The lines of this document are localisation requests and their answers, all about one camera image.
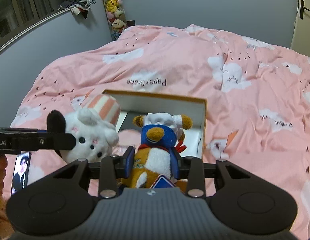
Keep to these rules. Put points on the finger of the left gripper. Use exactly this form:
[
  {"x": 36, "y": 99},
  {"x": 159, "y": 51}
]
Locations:
[{"x": 44, "y": 140}]

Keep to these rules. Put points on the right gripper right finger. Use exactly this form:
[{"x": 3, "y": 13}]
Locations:
[{"x": 239, "y": 199}]

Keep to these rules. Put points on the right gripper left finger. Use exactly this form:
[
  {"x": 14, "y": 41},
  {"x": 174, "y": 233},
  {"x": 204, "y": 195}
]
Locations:
[{"x": 59, "y": 202}]

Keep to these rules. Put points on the white black-eared plush toy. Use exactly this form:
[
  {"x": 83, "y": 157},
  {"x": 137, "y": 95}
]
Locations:
[{"x": 93, "y": 127}]

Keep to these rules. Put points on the orange blue penguin plush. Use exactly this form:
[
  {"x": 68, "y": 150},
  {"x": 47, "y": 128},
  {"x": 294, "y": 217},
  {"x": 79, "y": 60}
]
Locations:
[{"x": 159, "y": 133}]

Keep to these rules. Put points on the pink fabric pouch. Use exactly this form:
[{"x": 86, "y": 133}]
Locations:
[{"x": 127, "y": 137}]

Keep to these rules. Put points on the white glasses case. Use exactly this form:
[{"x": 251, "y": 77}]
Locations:
[{"x": 122, "y": 117}]

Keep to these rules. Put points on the cream bedroom door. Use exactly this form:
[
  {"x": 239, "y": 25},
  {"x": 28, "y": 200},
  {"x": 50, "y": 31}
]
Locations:
[{"x": 301, "y": 36}]

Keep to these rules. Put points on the operator hand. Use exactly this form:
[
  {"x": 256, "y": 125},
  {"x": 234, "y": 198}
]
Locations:
[{"x": 5, "y": 183}]

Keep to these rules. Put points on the smartphone with lit screen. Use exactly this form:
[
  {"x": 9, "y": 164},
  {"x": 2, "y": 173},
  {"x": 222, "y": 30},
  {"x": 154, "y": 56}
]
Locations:
[{"x": 20, "y": 172}]

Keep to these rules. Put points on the yellow plush item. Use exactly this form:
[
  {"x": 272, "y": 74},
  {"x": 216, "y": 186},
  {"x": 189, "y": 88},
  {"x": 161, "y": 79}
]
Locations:
[{"x": 6, "y": 229}]

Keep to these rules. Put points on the blue Ocean Park tag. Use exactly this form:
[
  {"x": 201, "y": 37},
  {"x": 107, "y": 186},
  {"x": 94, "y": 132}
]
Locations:
[{"x": 162, "y": 182}]

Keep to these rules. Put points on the pink cloud pattern duvet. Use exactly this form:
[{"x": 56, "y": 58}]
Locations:
[{"x": 258, "y": 96}]

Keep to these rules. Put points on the orange cardboard storage box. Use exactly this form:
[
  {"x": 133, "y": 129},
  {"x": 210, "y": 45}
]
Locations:
[{"x": 142, "y": 103}]

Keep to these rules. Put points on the clothes pile on ledge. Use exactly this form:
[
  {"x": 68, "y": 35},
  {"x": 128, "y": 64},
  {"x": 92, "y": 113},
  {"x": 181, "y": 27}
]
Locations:
[{"x": 77, "y": 7}]

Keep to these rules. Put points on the hanging plush toy column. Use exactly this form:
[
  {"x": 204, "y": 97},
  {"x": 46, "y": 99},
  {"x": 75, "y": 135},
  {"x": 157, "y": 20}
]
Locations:
[{"x": 116, "y": 17}]

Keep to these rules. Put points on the window ledge rail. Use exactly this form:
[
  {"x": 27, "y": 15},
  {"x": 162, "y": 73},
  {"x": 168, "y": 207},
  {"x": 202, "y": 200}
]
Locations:
[{"x": 31, "y": 27}]

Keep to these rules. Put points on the black door handle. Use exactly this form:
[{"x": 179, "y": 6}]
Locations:
[{"x": 303, "y": 10}]

